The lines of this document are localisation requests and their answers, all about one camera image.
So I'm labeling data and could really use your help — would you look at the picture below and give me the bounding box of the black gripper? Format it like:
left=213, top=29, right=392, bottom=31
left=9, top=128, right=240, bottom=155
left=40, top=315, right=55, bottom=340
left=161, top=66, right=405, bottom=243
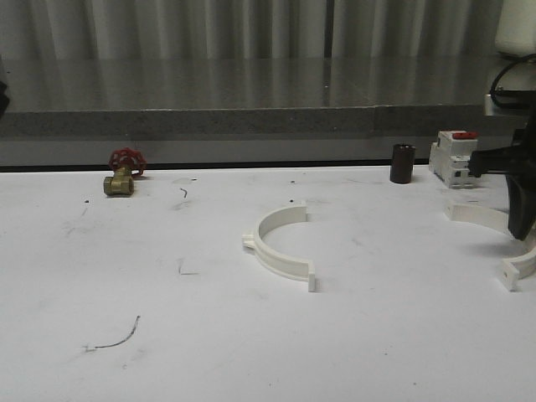
left=468, top=129, right=535, bottom=240

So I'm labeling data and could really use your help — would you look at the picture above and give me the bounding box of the white half clamp ring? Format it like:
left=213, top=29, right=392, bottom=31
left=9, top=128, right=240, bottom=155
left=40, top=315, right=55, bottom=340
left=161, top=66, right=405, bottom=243
left=241, top=200, right=317, bottom=293
left=446, top=200, right=536, bottom=291

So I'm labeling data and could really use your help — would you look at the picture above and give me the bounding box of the dark brown cylindrical coupling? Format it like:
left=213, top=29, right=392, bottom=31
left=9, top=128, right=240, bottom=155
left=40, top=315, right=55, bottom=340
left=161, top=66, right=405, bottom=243
left=389, top=143, right=415, bottom=184

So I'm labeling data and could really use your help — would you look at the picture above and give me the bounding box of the white container on ledge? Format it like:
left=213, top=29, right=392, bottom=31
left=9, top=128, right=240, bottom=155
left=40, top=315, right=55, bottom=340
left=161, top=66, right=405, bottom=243
left=495, top=0, right=535, bottom=56

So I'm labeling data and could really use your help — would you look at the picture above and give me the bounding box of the grey stone countertop ledge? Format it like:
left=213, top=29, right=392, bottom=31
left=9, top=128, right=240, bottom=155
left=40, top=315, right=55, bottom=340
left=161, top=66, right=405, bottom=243
left=1, top=56, right=525, bottom=142

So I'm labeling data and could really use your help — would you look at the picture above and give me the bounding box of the brass valve red handwheel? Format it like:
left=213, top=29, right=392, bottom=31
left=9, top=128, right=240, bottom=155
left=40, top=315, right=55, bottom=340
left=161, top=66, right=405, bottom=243
left=103, top=147, right=147, bottom=197

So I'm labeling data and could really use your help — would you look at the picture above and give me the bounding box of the white circuit breaker red switch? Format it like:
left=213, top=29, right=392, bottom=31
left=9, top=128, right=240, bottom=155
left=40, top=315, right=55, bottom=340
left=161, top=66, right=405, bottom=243
left=429, top=130, right=478, bottom=188

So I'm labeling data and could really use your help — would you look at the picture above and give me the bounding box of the black cable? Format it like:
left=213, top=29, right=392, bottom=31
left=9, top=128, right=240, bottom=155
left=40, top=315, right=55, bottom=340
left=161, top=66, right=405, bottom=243
left=489, top=52, right=536, bottom=111

